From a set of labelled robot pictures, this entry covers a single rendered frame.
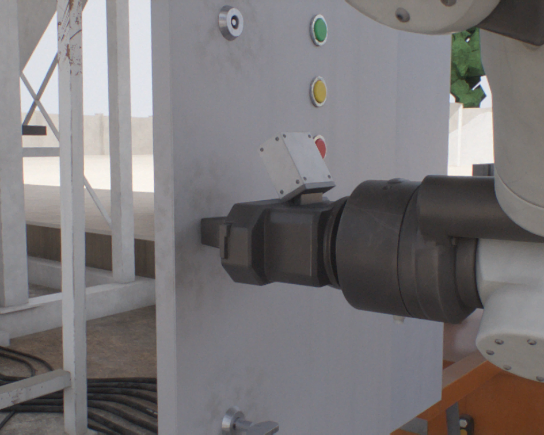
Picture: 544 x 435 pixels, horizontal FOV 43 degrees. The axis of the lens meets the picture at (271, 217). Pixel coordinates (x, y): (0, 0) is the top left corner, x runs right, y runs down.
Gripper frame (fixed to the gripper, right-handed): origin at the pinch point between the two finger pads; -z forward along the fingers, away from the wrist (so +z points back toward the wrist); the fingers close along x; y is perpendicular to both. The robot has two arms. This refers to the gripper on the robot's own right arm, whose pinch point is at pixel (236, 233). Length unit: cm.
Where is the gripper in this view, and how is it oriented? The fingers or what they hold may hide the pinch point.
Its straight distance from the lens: 52.4
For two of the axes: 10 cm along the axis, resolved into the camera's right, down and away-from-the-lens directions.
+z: 8.3, 0.6, -5.6
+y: 0.0, 9.9, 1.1
